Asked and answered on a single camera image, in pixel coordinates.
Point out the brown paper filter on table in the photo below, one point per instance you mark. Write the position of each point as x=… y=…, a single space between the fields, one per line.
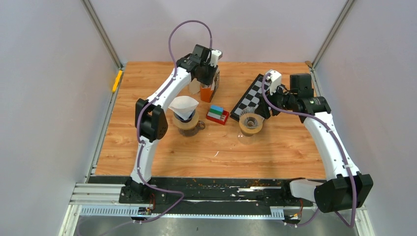
x=194 y=87

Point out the clear glass beaker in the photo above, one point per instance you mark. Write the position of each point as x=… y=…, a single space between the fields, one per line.
x=248 y=139

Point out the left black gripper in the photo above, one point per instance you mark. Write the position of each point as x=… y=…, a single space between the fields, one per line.
x=209 y=81

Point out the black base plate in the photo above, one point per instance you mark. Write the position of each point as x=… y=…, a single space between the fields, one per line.
x=219 y=196

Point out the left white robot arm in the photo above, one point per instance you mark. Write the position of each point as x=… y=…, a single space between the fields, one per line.
x=150 y=119

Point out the red toy brick stack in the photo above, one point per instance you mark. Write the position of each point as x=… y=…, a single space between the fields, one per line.
x=217 y=114

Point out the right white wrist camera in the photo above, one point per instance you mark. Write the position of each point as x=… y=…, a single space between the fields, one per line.
x=274 y=78

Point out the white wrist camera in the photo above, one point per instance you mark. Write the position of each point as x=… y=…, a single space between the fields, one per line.
x=215 y=56
x=274 y=78

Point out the glass coffee carafe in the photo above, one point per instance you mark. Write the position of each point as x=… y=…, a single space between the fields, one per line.
x=192 y=131

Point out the aluminium frame rail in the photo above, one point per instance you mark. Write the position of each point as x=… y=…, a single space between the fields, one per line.
x=101 y=197

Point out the black white chessboard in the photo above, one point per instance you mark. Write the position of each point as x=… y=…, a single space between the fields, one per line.
x=251 y=98

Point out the orange filter box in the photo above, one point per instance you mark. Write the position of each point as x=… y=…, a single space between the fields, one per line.
x=207 y=92

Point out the white paper coffee filter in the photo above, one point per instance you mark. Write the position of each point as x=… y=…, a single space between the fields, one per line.
x=184 y=106

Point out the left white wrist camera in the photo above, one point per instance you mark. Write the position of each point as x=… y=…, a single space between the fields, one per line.
x=215 y=56

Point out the yellow marker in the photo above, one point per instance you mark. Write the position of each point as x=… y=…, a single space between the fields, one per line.
x=117 y=81

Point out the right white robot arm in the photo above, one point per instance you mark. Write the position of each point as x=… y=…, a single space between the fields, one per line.
x=345 y=186

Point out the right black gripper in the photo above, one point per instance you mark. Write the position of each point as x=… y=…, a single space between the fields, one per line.
x=263 y=109

